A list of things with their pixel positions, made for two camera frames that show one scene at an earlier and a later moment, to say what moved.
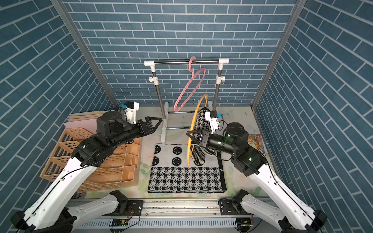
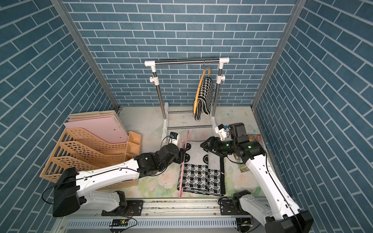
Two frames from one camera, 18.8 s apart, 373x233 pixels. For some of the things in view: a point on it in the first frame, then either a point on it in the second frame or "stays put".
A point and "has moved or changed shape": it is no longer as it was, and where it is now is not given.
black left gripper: [148, 128] -> [180, 155]
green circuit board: [119, 223] stays put
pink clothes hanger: [194, 75] -> [183, 169]
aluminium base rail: [180, 215] stays put
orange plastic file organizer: [123, 166] stays put
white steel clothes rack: [154, 80] stays put
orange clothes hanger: [197, 105] -> [200, 86]
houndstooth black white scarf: [198, 150] -> [204, 103]
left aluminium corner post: [60, 7] stays put
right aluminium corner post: [299, 6] stays put
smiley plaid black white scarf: [170, 174] has moved or changed shape
